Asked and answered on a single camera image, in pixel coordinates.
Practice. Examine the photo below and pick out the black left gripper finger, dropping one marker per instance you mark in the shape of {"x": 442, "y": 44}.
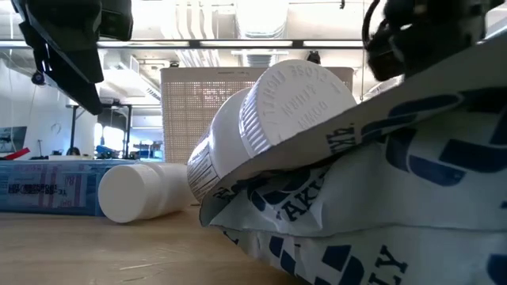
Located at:
{"x": 79, "y": 75}

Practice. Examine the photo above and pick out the blue medical supply box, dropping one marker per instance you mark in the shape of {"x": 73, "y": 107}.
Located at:
{"x": 49, "y": 188}

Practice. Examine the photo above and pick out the small white plastic bottle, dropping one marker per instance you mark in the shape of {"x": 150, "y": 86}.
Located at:
{"x": 136, "y": 194}

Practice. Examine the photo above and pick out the large white-capped pill bottle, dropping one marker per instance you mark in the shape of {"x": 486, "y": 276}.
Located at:
{"x": 293, "y": 103}

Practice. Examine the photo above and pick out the black background stand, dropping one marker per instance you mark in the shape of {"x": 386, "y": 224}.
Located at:
{"x": 128, "y": 126}

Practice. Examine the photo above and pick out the person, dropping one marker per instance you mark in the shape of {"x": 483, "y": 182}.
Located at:
{"x": 73, "y": 151}

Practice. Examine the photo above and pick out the red strip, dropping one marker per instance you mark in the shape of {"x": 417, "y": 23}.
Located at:
{"x": 17, "y": 153}

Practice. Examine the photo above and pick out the black overhead beam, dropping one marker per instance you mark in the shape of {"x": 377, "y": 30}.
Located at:
{"x": 194, "y": 43}

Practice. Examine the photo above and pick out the small black fixture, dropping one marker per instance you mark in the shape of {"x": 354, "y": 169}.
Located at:
{"x": 313, "y": 58}

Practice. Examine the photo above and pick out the white packet with blue print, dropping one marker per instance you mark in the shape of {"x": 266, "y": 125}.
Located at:
{"x": 396, "y": 198}

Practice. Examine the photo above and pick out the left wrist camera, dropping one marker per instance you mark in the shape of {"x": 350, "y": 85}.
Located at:
{"x": 117, "y": 20}

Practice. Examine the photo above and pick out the dark wall screen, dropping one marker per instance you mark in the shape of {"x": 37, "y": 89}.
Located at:
{"x": 14, "y": 138}

